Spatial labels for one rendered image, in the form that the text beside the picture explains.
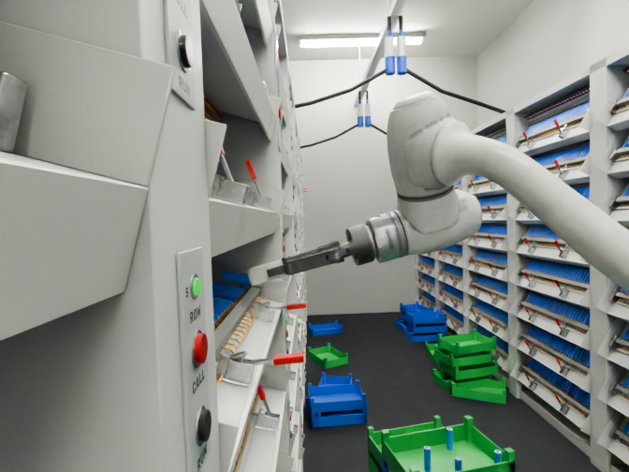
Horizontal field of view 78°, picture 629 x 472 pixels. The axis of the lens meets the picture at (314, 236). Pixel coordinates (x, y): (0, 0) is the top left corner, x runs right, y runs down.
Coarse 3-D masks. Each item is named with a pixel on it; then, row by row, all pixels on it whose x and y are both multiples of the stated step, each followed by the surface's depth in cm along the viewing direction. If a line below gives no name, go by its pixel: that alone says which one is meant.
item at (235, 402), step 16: (240, 272) 86; (272, 288) 86; (272, 304) 83; (256, 320) 69; (272, 320) 71; (256, 336) 60; (272, 336) 66; (256, 352) 54; (256, 368) 49; (224, 384) 42; (256, 384) 44; (224, 400) 39; (240, 400) 40; (224, 416) 36; (240, 416) 37; (224, 432) 26; (240, 432) 34; (224, 448) 26; (240, 448) 39; (224, 464) 26
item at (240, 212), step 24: (216, 144) 25; (216, 168) 26; (216, 192) 42; (240, 192) 42; (264, 192) 85; (216, 216) 29; (240, 216) 39; (264, 216) 59; (216, 240) 31; (240, 240) 42
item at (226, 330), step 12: (252, 288) 82; (252, 300) 73; (264, 300) 81; (240, 312) 63; (228, 324) 55; (216, 336) 49; (228, 336) 53; (240, 336) 55; (216, 348) 45; (228, 348) 49
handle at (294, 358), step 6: (246, 354) 44; (288, 354) 45; (294, 354) 44; (300, 354) 44; (252, 360) 45; (258, 360) 44; (264, 360) 44; (270, 360) 44; (276, 360) 44; (282, 360) 44; (288, 360) 44; (294, 360) 44; (300, 360) 44
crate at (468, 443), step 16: (464, 416) 122; (384, 432) 115; (416, 432) 119; (432, 432) 120; (464, 432) 122; (384, 448) 114; (400, 448) 117; (416, 448) 119; (432, 448) 119; (464, 448) 118; (480, 448) 117; (496, 448) 110; (400, 464) 104; (416, 464) 112; (432, 464) 111; (448, 464) 111; (464, 464) 111; (480, 464) 111; (496, 464) 102; (512, 464) 103
